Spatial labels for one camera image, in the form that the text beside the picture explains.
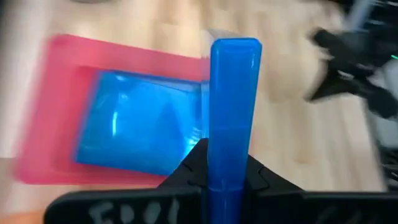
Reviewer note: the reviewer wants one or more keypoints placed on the blue transparent plastic bag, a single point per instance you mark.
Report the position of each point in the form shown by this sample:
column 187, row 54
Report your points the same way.
column 140, row 124

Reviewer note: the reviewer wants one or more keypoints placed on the translucent orange plastic bin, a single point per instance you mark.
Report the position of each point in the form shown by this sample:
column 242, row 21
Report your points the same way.
column 26, row 218

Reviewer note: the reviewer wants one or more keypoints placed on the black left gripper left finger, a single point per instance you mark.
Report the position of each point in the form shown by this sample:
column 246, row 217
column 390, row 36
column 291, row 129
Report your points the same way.
column 124, row 208

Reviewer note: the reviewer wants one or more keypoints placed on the translucent pink plastic bin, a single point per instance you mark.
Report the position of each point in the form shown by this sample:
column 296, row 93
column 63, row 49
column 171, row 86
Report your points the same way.
column 56, row 109

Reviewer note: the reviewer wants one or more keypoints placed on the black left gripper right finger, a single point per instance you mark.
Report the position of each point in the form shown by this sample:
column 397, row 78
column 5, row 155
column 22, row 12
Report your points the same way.
column 311, row 208

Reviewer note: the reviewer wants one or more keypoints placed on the blue plastic disc case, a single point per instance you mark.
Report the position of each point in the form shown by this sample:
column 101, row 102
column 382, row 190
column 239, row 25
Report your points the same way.
column 233, row 124

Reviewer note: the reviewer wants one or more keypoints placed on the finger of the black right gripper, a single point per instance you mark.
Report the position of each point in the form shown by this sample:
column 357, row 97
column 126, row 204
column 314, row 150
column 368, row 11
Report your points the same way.
column 332, row 42
column 331, row 85

